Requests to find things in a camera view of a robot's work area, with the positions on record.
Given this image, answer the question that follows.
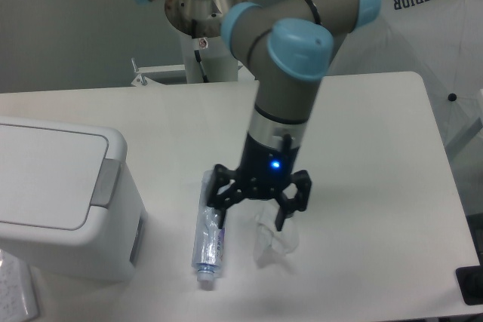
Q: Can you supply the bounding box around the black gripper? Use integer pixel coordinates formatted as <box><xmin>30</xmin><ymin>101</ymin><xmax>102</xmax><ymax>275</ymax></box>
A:
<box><xmin>206</xmin><ymin>133</ymin><xmax>312</xmax><ymax>231</ymax></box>

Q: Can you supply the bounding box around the white push-lid trash can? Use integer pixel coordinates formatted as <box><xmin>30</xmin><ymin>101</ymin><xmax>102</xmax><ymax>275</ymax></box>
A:
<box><xmin>1</xmin><ymin>116</ymin><xmax>147</xmax><ymax>281</ymax></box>

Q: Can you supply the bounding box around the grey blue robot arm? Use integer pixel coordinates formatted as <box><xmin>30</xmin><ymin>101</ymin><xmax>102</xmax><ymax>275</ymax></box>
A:
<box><xmin>183</xmin><ymin>0</ymin><xmax>381</xmax><ymax>229</ymax></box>

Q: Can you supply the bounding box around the crushed clear plastic bottle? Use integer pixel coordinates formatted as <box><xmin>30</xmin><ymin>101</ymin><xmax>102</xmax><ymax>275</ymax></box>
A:
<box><xmin>192</xmin><ymin>170</ymin><xmax>225</xmax><ymax>287</ymax></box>

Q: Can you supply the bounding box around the black device at table edge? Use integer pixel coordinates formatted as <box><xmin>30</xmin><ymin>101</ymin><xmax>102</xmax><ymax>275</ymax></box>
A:
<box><xmin>456</xmin><ymin>265</ymin><xmax>482</xmax><ymax>305</ymax></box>

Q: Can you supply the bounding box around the white Superior umbrella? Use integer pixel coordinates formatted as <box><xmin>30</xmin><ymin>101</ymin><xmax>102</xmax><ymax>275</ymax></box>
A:
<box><xmin>329</xmin><ymin>0</ymin><xmax>482</xmax><ymax>143</ymax></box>

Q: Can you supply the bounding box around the paper sheet in sleeve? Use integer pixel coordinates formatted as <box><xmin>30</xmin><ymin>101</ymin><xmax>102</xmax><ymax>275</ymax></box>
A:
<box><xmin>1</xmin><ymin>250</ymin><xmax>39</xmax><ymax>321</ymax></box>

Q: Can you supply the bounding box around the black cable on pedestal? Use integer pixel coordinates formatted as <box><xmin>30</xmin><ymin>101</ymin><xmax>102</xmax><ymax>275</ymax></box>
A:
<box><xmin>190</xmin><ymin>18</ymin><xmax>210</xmax><ymax>83</ymax></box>

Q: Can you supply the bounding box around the white metal base bracket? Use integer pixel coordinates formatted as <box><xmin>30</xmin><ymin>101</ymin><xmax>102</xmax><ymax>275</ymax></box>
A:
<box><xmin>130</xmin><ymin>57</ymin><xmax>261</xmax><ymax>87</ymax></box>

